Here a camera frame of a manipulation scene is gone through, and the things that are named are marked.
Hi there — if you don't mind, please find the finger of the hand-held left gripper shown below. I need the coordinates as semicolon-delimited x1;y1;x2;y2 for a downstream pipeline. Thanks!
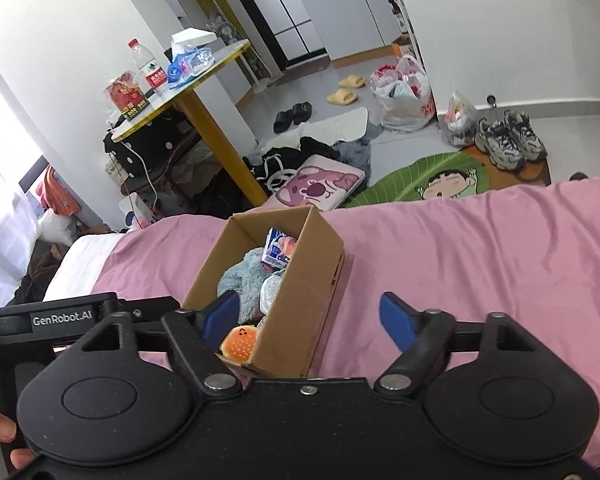
117;297;182;323

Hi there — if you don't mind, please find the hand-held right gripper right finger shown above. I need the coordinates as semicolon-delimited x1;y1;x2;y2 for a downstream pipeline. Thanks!
375;291;526;397

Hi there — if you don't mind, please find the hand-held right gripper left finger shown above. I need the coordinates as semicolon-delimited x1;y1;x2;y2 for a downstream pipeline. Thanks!
75;291;243;397

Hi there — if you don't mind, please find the orange burger plush toy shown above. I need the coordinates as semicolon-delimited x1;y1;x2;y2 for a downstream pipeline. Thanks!
220;325;259;362

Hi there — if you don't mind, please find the brown cardboard box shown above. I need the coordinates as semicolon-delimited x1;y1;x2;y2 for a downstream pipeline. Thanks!
182;205;346;378

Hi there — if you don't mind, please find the grey-blue plush toy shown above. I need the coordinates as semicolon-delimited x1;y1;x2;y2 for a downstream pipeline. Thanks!
216;247;281;323

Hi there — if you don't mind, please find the white bedding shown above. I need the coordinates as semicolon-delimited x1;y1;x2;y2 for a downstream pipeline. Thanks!
42;232;126;306

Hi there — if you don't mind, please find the white shopping bag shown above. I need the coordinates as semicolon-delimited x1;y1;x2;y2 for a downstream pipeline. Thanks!
117;195;153;233

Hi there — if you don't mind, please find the pink bed sheet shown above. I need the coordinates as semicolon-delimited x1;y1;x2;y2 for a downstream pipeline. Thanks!
90;174;600;480

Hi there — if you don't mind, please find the orange bag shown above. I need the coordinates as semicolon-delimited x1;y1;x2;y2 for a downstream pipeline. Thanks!
36;165;78;216

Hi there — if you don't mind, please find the green leaf cartoon rug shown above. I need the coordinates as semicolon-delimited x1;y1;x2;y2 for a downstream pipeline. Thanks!
345;145;553;208

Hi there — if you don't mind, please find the pink bear cushion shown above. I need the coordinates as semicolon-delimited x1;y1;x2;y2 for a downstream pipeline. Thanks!
271;155;367;211

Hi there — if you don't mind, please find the black polka dot bag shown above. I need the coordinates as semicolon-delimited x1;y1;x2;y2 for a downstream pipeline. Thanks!
104;110;201;181

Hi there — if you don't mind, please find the round table with yellow leg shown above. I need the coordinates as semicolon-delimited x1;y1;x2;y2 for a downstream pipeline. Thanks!
110;39;268;208

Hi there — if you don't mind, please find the black clothing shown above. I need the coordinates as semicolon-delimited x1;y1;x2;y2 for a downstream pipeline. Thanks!
243;136;341;196

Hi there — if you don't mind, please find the grey fluffy cloth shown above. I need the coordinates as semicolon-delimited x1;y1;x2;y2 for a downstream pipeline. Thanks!
337;125;383;188

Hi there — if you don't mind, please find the grey white sneaker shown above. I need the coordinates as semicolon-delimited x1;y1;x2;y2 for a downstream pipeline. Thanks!
475;119;526;171
502;110;547;161

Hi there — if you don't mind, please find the white towel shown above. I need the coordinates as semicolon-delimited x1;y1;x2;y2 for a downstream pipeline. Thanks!
260;106;370;153

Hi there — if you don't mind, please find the red snack bag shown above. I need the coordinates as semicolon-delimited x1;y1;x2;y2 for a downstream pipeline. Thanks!
105;72;151;120

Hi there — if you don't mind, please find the small clear plastic bag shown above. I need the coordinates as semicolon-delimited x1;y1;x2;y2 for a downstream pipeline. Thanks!
439;91;480;147

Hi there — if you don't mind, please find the white plastic bag red print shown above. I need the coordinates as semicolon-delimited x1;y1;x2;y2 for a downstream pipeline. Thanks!
370;55;437;133

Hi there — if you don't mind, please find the clear water bottle red label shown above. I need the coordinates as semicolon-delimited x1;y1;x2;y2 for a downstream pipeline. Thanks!
127;38;168;93

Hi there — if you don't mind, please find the blue plastic bag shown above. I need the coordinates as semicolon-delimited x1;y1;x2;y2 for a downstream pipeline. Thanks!
166;47;215;88

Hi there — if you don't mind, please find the white tissue box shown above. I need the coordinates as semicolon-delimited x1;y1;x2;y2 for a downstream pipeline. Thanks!
170;29;217;53

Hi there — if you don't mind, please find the small desk fan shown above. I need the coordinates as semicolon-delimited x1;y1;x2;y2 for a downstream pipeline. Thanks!
205;22;236;43

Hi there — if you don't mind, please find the black framed sliding door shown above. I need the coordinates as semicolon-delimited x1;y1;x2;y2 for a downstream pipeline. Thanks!
225;0;328;68

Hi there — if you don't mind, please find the white kitchen cabinet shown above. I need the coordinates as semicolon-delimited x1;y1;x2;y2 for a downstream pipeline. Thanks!
295;0;416;61

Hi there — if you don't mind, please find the white cable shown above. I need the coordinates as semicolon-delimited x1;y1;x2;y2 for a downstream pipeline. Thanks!
110;132;161;221

